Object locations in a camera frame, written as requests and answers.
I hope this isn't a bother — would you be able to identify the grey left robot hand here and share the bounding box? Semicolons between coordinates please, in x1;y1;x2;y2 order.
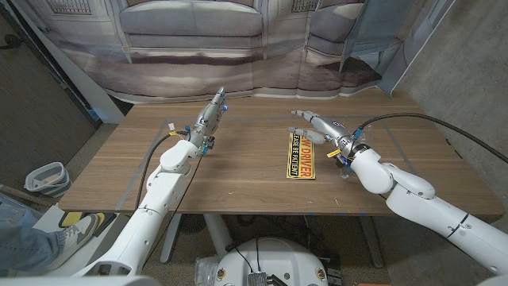
186;86;229;157

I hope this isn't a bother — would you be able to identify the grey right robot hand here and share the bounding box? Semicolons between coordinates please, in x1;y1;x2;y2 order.
287;110;372;160

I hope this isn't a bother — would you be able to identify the yellow new driver bumper sticker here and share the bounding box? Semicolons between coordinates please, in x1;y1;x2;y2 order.
286;133;317;180

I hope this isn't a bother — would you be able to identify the printed sofa room backdrop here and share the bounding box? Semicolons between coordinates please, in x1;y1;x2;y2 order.
11;0;457;104

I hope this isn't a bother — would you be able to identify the black round floor object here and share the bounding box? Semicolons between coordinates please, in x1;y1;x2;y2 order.
179;214;207;235

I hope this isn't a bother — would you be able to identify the white metal table leg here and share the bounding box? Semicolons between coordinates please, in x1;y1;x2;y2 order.
202;214;235;259
160;214;183;265
359;216;384;269

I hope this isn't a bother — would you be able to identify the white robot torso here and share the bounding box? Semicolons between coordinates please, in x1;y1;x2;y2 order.
214;237;329;286

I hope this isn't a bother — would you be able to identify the clear plastic package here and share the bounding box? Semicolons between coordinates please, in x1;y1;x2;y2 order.
193;256;221;286

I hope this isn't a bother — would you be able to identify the yellow black flat object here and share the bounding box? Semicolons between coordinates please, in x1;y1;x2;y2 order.
59;211;106;230

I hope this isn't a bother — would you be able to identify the grey plastic bucket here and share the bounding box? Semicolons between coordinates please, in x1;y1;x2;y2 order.
23;161;73;199

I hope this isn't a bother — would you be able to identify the grey white sneaker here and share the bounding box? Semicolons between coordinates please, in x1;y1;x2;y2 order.
45;213;100;271

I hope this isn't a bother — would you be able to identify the person leg in blue jeans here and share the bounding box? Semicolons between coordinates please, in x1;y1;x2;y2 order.
0;204;67;273

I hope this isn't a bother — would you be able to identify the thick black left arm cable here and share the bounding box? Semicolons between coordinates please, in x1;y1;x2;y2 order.
134;130;190;210

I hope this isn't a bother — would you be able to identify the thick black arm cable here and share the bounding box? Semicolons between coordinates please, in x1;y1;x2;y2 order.
356;112;508;164
134;130;190;210

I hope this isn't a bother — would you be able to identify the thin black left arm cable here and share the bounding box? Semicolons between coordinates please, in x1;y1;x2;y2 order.
142;154;203;267

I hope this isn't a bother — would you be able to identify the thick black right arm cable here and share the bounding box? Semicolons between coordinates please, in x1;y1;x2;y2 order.
356;112;508;164

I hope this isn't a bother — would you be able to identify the white door frame post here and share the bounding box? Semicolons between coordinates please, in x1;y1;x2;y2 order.
7;0;126;125

